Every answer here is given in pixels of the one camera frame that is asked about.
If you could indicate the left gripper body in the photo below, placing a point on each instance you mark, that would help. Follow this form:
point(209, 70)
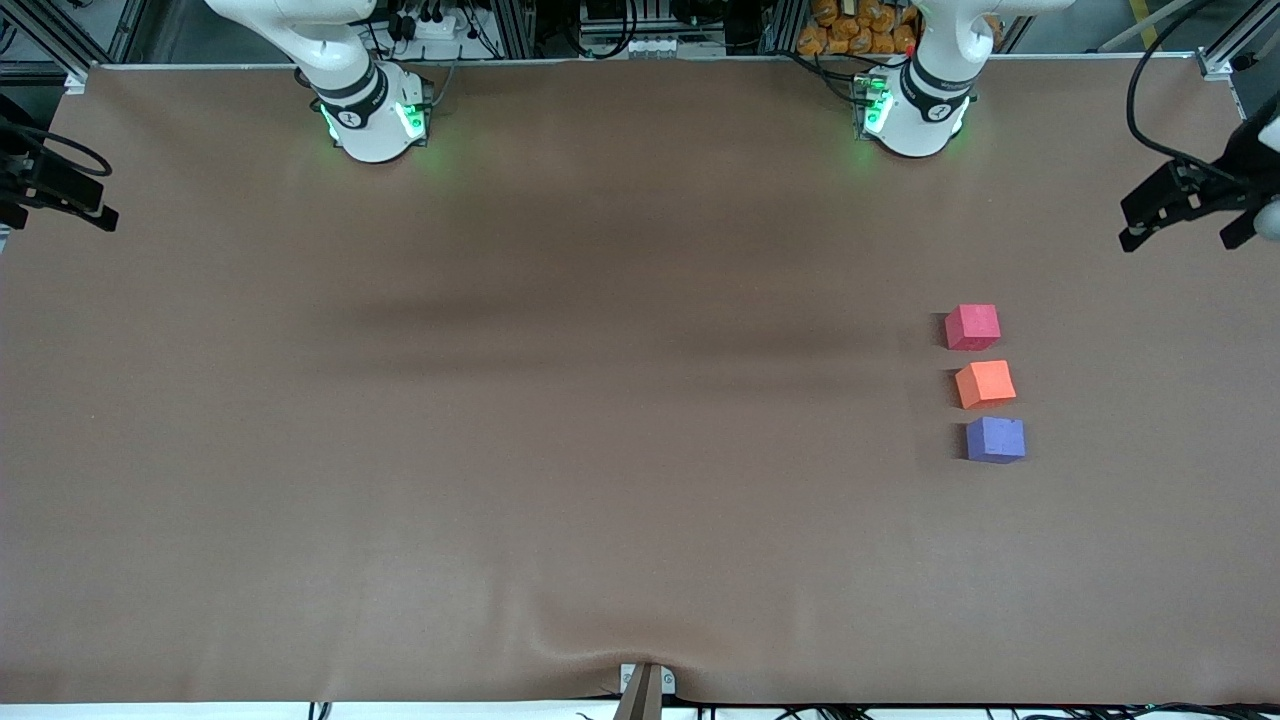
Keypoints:
point(1243, 166)

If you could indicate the orange foam block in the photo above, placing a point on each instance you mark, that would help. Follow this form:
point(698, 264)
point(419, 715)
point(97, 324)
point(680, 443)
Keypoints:
point(986, 384)

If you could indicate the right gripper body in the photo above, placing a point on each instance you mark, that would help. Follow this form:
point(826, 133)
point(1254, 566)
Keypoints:
point(22, 172)

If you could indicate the red foam block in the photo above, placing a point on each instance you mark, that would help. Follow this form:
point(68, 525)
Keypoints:
point(972, 327)

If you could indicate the purple foam block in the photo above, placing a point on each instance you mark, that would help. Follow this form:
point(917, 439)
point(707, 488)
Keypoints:
point(995, 440)

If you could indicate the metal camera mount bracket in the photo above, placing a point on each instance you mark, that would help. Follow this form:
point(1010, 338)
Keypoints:
point(646, 690)

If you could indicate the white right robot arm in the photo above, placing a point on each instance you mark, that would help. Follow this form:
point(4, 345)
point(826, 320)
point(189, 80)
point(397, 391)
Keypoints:
point(370, 120)

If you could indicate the aluminium frame profile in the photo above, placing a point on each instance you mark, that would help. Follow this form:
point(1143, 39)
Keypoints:
point(1225, 62)
point(75, 50)

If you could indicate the white power strip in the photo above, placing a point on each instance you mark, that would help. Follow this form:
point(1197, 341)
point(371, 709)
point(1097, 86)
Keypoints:
point(432, 28)

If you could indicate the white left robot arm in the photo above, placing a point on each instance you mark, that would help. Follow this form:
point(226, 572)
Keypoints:
point(920, 120)

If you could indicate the brown table mat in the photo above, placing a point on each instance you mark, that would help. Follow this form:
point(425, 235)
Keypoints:
point(640, 500)

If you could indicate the orange snack bag pile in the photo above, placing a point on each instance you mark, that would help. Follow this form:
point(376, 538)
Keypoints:
point(860, 28)

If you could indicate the white terminal block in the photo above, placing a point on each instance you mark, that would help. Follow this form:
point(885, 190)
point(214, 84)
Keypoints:
point(650, 46)

